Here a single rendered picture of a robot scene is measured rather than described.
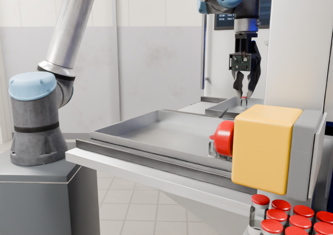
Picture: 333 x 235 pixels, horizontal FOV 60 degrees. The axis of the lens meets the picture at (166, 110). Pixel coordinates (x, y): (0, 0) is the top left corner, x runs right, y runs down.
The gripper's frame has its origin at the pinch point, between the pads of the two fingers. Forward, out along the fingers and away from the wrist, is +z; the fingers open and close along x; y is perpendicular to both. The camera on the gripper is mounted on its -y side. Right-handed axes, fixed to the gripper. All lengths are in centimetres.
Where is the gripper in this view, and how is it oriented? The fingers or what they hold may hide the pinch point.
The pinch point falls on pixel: (245, 94)
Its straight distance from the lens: 101.7
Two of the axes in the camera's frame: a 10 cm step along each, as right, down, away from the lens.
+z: 0.1, 9.8, 2.1
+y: -5.3, 1.8, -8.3
